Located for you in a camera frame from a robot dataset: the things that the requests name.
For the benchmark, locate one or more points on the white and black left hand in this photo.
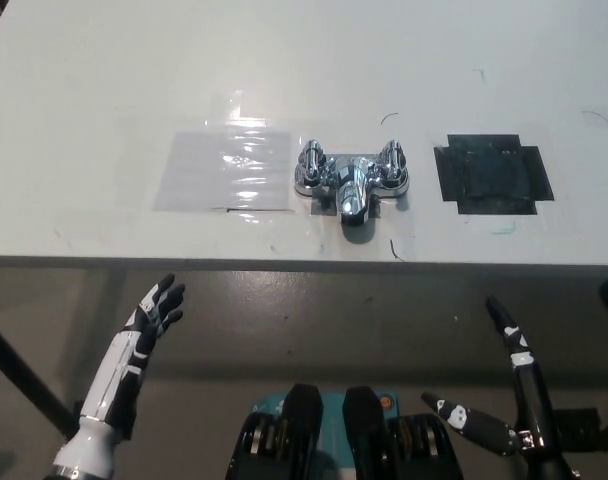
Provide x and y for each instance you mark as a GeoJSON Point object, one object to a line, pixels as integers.
{"type": "Point", "coordinates": [119, 370]}

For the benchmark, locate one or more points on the black and white right hand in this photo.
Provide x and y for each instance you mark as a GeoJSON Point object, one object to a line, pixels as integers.
{"type": "Point", "coordinates": [531, 395]}

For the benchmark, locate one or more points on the chrome faucet body with spout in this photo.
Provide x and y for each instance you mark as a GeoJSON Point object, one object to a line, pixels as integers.
{"type": "Point", "coordinates": [353, 192]}

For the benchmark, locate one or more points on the black table leg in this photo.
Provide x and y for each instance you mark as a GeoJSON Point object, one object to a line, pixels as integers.
{"type": "Point", "coordinates": [24, 370]}

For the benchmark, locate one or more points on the grey translucent plastic sheet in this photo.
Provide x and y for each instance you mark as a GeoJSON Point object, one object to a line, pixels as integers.
{"type": "Point", "coordinates": [199, 170]}

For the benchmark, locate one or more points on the black tape patch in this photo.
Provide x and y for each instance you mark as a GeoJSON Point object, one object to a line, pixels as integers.
{"type": "Point", "coordinates": [489, 175]}

